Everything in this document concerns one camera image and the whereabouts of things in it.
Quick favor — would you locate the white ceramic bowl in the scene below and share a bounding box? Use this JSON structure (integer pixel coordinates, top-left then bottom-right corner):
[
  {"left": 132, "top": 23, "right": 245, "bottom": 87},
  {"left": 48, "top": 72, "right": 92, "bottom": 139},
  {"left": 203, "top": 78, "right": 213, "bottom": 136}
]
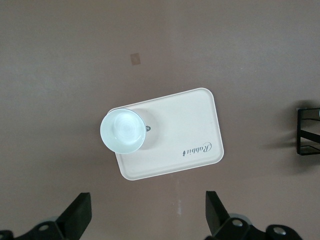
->
[{"left": 99, "top": 108, "right": 148, "bottom": 154}]

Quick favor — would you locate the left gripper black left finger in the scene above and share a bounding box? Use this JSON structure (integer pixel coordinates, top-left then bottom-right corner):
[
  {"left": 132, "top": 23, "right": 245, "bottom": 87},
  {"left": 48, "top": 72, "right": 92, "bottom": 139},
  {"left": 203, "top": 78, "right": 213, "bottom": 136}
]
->
[{"left": 22, "top": 192, "right": 92, "bottom": 240}]

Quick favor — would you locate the black wire cup rack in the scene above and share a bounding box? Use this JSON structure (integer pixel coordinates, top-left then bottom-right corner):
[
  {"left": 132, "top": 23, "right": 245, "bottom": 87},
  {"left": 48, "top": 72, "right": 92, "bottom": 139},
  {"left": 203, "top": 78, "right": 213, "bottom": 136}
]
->
[{"left": 295, "top": 106, "right": 320, "bottom": 156}]

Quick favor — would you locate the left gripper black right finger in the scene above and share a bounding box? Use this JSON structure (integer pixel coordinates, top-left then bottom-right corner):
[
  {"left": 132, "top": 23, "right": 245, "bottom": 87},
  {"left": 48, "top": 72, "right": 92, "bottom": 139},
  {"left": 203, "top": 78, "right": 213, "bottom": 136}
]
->
[{"left": 205, "top": 190, "right": 251, "bottom": 240}]

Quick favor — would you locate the beige rabbit print tray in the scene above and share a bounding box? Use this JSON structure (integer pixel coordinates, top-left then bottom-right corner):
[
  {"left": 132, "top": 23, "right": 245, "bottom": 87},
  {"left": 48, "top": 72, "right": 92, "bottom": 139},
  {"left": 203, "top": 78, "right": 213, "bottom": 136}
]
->
[{"left": 109, "top": 87, "right": 225, "bottom": 182}]

